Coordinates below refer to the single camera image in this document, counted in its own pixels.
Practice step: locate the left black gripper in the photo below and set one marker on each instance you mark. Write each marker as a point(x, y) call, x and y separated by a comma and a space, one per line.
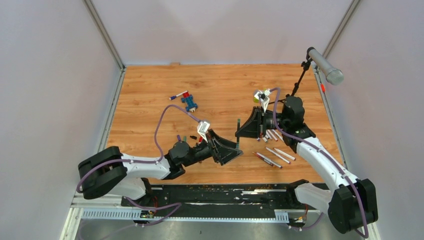
point(224, 151)

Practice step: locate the red capped short pen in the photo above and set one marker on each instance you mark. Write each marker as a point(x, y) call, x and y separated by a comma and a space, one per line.
point(270, 133)

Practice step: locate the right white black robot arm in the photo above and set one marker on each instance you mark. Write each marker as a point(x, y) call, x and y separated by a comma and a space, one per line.
point(349, 202)

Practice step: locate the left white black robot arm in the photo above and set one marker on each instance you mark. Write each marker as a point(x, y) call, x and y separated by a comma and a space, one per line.
point(112, 172)

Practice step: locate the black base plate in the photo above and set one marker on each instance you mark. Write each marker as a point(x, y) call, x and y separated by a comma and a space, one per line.
point(230, 201)

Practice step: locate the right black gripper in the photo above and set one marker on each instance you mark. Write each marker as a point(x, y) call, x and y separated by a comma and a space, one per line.
point(255, 127)

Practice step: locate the blue red block toy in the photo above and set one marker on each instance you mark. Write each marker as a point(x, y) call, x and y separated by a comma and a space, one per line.
point(188, 100)

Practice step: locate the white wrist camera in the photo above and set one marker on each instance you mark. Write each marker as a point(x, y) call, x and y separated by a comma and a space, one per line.
point(202, 129)
point(263, 96)

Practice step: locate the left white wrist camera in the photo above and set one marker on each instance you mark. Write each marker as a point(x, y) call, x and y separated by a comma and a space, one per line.
point(202, 129)

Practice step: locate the white pen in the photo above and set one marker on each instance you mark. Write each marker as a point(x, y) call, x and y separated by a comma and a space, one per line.
point(285, 154)

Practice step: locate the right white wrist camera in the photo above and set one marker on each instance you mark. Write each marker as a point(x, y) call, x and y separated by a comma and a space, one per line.
point(263, 96)

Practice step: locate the silver microphone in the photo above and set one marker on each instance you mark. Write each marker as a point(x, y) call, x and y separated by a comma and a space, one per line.
point(333, 75)

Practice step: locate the blue capped pen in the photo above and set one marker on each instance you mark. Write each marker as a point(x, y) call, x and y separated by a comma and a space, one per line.
point(177, 95)

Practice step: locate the black microphone stand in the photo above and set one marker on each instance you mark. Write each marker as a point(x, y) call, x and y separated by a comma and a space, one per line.
point(305, 67)

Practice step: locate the purple capped pen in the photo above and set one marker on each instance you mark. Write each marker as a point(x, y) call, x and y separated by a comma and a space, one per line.
point(277, 155)

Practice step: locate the red slim pen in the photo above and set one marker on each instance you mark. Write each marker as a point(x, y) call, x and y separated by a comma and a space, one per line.
point(263, 159)

